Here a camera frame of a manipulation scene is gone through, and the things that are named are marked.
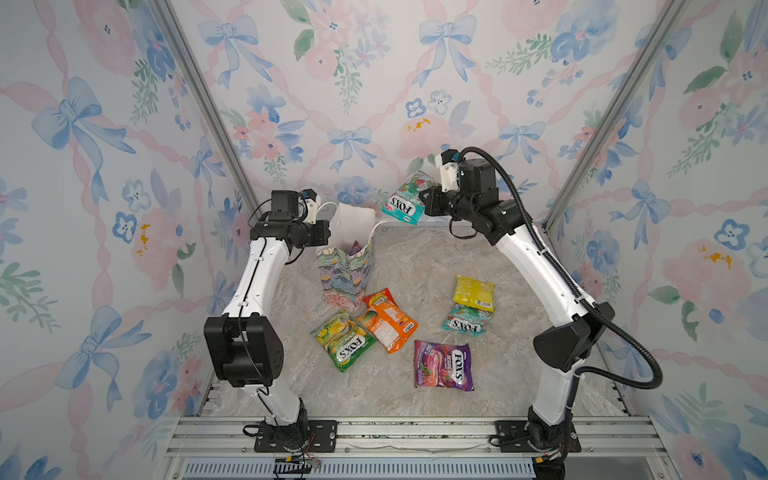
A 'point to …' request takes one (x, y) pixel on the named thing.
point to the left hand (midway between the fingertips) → (330, 228)
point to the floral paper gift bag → (345, 265)
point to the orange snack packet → (387, 321)
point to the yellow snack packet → (474, 293)
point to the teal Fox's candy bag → (467, 320)
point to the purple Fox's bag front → (443, 365)
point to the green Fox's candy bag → (344, 339)
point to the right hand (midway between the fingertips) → (422, 190)
